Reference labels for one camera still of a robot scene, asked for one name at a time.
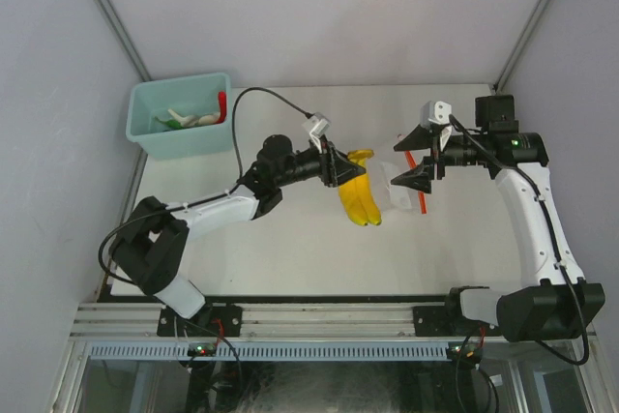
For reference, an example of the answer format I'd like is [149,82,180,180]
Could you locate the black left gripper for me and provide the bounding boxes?
[274,134,364,188]

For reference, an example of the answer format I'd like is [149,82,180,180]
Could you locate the yellow fake banana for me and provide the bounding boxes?
[339,173,382,226]

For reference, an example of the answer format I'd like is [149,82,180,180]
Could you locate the clear zip top bag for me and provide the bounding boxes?
[368,133,427,215]

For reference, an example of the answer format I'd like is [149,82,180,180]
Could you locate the red fake chili pepper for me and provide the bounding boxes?
[217,91,227,124]

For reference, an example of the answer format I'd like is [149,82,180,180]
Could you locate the white fake bone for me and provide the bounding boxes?
[167,108,199,129]

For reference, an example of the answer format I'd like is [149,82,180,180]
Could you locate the green fake chili pepper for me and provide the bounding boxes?
[155,117,183,131]

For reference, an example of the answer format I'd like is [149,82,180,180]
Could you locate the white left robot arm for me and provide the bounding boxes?
[99,134,366,336]

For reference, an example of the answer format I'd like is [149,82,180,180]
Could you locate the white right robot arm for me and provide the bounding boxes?
[391,95,605,342]

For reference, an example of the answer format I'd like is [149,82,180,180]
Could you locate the teal plastic bin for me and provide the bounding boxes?
[126,73,232,160]

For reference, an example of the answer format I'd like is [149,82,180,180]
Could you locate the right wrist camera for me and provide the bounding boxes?
[420,101,454,149]

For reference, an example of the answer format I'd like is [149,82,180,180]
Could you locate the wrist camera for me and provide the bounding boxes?
[302,112,331,153]
[420,101,454,149]

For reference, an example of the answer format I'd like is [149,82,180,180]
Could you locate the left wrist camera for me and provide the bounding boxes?
[302,112,331,153]

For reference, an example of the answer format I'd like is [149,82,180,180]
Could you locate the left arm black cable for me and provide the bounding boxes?
[98,87,315,288]

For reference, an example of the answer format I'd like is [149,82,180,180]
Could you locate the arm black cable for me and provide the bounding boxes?
[448,113,592,366]
[98,87,315,288]

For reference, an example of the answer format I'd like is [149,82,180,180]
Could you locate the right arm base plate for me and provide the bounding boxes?
[412,306,480,337]

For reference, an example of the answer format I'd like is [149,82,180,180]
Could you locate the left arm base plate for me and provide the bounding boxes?
[157,304,243,338]

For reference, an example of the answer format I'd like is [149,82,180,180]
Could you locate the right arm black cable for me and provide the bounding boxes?
[448,113,592,366]

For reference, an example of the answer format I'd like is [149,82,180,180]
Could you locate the aluminium frame rail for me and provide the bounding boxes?
[69,300,597,342]

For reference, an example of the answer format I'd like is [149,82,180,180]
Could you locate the blue slotted cable duct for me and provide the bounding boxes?
[89,340,450,362]

